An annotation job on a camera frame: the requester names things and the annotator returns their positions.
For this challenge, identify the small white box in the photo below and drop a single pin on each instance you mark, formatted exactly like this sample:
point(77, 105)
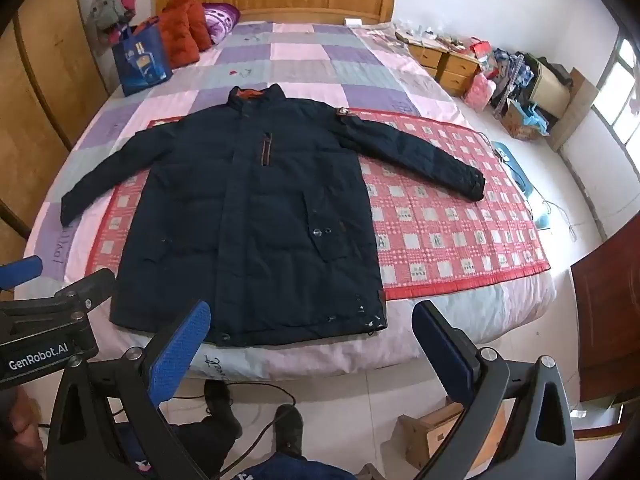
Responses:
point(353, 22)

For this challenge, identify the small cardboard box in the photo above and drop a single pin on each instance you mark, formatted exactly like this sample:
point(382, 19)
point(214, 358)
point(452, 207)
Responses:
point(515, 124)

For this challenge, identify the wooden wardrobe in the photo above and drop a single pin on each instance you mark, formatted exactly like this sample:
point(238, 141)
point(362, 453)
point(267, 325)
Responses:
point(40, 85)

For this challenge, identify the light blue plastic bag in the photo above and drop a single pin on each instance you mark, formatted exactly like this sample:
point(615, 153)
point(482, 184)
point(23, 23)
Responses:
point(535, 119)

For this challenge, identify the person's right shoe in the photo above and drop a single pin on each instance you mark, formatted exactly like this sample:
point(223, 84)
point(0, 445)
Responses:
point(289, 427)

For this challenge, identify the person's shoe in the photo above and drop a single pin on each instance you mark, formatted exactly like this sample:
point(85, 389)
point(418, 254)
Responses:
point(289, 427)
point(220, 405)

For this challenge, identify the red checked mat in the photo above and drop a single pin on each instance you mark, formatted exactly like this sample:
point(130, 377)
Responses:
point(440, 240)

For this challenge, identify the pink plush bag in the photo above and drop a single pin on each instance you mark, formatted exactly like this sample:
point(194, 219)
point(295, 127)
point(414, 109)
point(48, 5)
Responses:
point(480, 91)

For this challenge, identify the purple patterned pillow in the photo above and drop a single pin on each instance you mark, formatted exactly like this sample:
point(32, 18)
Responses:
point(220, 22)

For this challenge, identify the grey-green hanging garment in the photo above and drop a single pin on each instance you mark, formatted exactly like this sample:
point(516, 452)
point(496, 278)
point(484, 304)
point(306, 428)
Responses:
point(102, 10)

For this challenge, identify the large cardboard box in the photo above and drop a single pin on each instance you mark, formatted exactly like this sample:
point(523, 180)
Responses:
point(430, 430)

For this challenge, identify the blue gift bag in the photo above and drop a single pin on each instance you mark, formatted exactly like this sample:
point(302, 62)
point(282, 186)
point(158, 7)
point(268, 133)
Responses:
point(142, 62)

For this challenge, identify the orange puffer jacket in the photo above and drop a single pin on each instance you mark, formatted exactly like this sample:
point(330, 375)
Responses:
point(182, 30)

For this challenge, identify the person's left hand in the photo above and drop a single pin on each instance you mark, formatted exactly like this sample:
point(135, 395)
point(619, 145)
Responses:
point(20, 420)

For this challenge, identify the olive storage box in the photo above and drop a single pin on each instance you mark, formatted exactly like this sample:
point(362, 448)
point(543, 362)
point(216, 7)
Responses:
point(547, 87)

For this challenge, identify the dark brown wooden panel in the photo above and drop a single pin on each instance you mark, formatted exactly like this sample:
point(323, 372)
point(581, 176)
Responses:
point(605, 310)

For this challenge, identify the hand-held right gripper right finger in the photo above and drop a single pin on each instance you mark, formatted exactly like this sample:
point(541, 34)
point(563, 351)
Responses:
point(445, 355)

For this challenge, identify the person's blue clothing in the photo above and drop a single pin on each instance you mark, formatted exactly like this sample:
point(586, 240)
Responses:
point(290, 467)

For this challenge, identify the wooden nightstand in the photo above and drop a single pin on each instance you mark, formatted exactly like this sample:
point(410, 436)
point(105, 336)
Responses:
point(457, 67)

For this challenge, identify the light blue flat object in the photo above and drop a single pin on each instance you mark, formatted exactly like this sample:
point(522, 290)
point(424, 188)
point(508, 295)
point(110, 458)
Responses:
point(512, 165)

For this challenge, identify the dark navy padded jacket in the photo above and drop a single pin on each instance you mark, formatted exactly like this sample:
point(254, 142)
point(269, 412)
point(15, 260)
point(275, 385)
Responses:
point(240, 220)

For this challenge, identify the person's left shoe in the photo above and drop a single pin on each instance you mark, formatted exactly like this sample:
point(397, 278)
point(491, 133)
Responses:
point(220, 405)

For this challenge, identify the red box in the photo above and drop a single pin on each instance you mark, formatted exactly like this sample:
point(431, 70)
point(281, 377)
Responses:
point(479, 50)

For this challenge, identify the patchwork quilt bed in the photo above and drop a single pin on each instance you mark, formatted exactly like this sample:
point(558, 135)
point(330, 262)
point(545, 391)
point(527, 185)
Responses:
point(300, 55)

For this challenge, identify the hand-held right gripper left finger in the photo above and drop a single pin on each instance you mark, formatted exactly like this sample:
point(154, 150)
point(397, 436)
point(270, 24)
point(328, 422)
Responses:
point(180, 355)

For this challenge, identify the pile of clothes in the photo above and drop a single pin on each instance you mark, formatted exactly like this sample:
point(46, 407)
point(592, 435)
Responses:
point(510, 72)

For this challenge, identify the person's left leg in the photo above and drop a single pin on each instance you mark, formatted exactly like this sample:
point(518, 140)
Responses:
point(200, 437)

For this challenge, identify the cardboard panel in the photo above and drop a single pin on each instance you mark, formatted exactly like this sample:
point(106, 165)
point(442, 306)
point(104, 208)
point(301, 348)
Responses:
point(575, 115)

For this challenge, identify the clutter of small items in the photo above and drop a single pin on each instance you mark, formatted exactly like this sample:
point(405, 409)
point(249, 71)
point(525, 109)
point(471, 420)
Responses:
point(430, 37)

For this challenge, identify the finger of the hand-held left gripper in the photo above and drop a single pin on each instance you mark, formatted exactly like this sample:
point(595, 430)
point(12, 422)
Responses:
point(22, 268)
point(85, 285)

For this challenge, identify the window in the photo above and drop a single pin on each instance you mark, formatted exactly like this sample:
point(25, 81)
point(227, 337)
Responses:
point(620, 90)

